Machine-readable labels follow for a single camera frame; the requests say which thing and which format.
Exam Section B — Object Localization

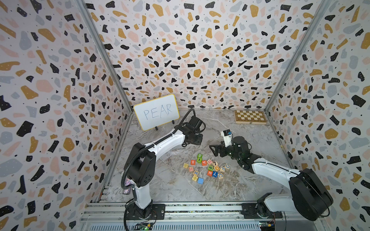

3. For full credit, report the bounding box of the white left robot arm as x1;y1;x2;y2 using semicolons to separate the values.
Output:
120;108;206;219

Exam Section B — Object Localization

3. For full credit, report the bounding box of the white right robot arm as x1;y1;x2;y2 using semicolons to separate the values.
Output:
209;136;333;221

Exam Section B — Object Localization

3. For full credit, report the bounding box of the whiteboard with PEAR text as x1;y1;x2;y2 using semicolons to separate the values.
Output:
134;94;180;131

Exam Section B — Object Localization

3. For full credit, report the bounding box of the wooden folding chess board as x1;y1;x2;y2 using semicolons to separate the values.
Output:
234;110;267;125

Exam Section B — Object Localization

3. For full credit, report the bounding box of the pink glitter bottle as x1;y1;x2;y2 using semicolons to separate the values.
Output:
121;178;132;195

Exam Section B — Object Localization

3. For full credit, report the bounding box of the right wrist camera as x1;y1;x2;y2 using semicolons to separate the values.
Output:
221;129;233;147

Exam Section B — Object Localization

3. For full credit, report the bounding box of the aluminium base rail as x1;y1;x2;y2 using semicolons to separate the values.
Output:
77;201;329;231

